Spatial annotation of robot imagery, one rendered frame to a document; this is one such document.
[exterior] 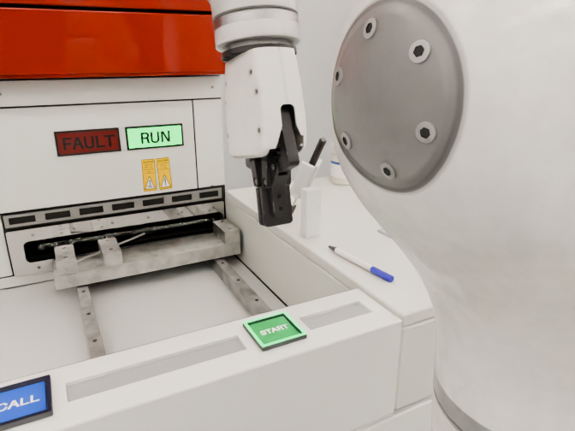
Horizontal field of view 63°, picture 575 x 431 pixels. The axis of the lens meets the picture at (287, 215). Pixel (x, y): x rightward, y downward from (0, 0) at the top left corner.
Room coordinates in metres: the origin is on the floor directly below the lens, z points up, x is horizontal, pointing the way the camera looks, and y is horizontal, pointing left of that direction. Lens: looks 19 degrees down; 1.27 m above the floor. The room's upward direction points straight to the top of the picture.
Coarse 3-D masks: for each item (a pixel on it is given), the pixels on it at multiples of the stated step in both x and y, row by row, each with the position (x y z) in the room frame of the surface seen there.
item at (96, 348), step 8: (80, 288) 0.78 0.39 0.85; (88, 288) 0.78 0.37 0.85; (80, 296) 0.75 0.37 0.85; (88, 296) 0.75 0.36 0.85; (80, 304) 0.72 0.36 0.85; (88, 304) 0.72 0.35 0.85; (88, 312) 0.70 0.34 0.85; (88, 320) 0.67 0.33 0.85; (96, 320) 0.67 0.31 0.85; (88, 328) 0.65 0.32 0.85; (96, 328) 0.65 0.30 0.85; (88, 336) 0.63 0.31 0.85; (96, 336) 0.63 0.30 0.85; (88, 344) 0.61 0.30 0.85; (96, 344) 0.61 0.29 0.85; (96, 352) 0.58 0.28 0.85; (104, 352) 0.58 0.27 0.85
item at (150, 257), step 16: (176, 240) 0.95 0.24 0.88; (192, 240) 0.95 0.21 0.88; (208, 240) 0.95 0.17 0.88; (80, 256) 0.86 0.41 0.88; (96, 256) 0.86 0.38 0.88; (128, 256) 0.86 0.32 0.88; (144, 256) 0.86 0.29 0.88; (160, 256) 0.86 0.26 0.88; (176, 256) 0.87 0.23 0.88; (192, 256) 0.89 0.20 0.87; (208, 256) 0.90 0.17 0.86; (224, 256) 0.92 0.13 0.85; (80, 272) 0.79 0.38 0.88; (96, 272) 0.80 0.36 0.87; (112, 272) 0.82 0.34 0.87; (128, 272) 0.83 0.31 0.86; (144, 272) 0.84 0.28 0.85; (64, 288) 0.78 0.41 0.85
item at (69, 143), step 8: (56, 136) 0.90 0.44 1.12; (64, 136) 0.90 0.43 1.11; (72, 136) 0.91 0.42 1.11; (80, 136) 0.91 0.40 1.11; (88, 136) 0.92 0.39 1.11; (96, 136) 0.93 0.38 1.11; (104, 136) 0.93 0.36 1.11; (112, 136) 0.94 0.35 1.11; (64, 144) 0.90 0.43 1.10; (72, 144) 0.91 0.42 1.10; (80, 144) 0.91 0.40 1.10; (88, 144) 0.92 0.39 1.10; (96, 144) 0.93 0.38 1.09; (104, 144) 0.93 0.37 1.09; (112, 144) 0.94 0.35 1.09; (64, 152) 0.90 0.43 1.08; (72, 152) 0.91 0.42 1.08; (80, 152) 0.91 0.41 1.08
